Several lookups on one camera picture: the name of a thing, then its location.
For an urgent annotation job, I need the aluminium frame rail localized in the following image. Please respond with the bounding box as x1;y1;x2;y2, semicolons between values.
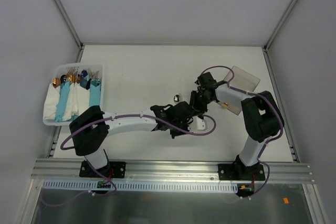
30;158;316;184

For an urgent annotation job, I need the copper spoon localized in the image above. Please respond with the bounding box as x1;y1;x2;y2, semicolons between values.
52;78;61;88

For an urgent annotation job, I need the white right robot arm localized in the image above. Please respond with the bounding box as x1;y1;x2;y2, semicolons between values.
190;72;285;181

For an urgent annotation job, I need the wooden handled spoon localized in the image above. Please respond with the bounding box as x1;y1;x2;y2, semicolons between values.
173;94;183;104

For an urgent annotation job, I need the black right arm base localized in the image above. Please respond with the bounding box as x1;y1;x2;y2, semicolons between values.
217;163;266;182

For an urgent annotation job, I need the light blue rolled napkin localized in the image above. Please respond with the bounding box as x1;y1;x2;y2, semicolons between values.
55;81;70;122

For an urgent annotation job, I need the copper fork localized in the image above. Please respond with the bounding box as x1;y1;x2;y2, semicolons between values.
66;68;78;83

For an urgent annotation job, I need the white paper napkin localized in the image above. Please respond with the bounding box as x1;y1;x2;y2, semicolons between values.
188;116;207;133

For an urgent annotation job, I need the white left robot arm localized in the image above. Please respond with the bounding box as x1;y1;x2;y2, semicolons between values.
69;102;194;177

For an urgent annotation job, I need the white rolled napkin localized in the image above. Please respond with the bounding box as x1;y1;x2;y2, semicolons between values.
43;84;60;120

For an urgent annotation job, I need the clear plastic utensil box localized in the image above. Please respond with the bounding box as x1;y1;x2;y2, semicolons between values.
217;66;260;115

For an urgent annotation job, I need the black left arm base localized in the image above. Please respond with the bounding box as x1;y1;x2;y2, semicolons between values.
79;161;127;178

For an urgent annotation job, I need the white plastic basket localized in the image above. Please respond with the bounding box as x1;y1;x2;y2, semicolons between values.
43;63;104;126

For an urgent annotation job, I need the perforated cable duct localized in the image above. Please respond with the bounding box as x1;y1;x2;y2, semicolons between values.
42;179;238;194

